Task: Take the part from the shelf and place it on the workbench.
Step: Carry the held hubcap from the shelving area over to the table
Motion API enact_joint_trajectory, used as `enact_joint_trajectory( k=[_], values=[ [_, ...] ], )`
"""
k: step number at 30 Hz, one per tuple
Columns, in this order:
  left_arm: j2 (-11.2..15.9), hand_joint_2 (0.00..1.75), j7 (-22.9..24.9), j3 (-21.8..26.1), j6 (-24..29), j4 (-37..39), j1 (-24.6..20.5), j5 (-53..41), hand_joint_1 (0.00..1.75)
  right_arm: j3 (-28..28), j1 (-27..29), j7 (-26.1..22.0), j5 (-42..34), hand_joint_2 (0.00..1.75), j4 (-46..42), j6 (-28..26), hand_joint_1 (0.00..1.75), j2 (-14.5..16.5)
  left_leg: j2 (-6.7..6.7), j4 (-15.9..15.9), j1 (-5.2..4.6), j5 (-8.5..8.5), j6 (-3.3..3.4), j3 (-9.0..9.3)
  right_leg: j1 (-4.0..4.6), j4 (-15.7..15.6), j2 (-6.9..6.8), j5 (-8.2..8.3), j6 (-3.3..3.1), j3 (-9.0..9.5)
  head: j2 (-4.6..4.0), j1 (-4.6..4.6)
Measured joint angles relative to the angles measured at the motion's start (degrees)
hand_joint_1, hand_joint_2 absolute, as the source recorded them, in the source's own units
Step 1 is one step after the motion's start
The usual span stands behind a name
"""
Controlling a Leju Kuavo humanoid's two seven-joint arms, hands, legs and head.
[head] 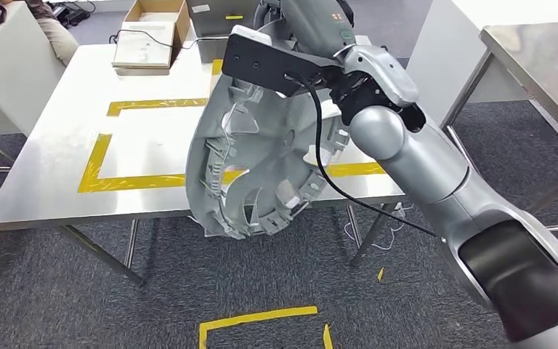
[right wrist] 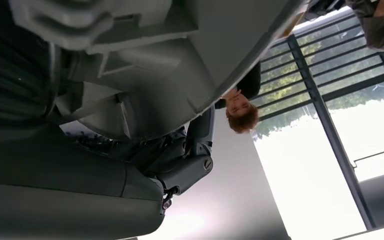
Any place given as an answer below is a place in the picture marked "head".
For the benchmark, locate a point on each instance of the person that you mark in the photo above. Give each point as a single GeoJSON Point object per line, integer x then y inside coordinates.
{"type": "Point", "coordinates": [60, 41]}

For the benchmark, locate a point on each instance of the silver wheel hubcap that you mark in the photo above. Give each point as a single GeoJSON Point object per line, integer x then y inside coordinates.
{"type": "Point", "coordinates": [264, 144]}

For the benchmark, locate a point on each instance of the white desk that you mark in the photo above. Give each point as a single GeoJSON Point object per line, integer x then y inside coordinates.
{"type": "Point", "coordinates": [452, 38]}
{"type": "Point", "coordinates": [9, 72]}

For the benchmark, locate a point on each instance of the open cardboard box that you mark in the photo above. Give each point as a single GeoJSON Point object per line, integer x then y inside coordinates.
{"type": "Point", "coordinates": [182, 19]}

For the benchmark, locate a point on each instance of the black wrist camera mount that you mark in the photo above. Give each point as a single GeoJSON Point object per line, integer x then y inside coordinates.
{"type": "Point", "coordinates": [269, 62]}

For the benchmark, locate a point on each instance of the yellow tape scrap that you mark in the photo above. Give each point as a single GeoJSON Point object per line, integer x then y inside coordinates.
{"type": "Point", "coordinates": [380, 274]}

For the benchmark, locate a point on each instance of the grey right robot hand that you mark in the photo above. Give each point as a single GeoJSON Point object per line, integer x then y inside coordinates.
{"type": "Point", "coordinates": [312, 24]}

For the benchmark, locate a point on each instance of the steel workbench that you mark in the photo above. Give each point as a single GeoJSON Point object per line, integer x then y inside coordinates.
{"type": "Point", "coordinates": [53, 159]}

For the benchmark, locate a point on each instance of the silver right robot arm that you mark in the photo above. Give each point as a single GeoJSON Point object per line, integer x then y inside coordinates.
{"type": "Point", "coordinates": [413, 159]}

